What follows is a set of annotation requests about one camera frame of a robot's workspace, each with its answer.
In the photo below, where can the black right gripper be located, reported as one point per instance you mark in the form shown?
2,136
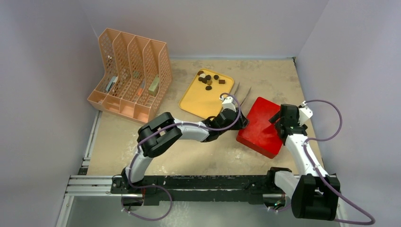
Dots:
278,118

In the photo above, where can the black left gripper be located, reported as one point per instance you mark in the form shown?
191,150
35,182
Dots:
240,124

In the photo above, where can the red box lid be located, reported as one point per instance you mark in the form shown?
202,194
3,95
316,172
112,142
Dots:
260,135

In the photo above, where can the yellow plastic tray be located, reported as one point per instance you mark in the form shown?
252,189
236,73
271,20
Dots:
204,103

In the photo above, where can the metal serving tongs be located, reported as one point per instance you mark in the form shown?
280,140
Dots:
241,94

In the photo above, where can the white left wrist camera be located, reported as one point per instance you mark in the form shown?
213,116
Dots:
228,103

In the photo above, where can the black aluminium base frame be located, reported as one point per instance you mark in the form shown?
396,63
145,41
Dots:
154,189

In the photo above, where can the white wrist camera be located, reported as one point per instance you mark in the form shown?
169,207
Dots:
228,103
305,113

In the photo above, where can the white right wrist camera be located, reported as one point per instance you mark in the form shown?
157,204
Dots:
305,113

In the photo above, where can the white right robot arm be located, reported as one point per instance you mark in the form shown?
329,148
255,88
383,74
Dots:
313,194

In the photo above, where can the orange plastic file organizer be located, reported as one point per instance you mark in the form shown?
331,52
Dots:
137,76

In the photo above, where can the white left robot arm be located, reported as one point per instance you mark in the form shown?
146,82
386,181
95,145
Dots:
157,136

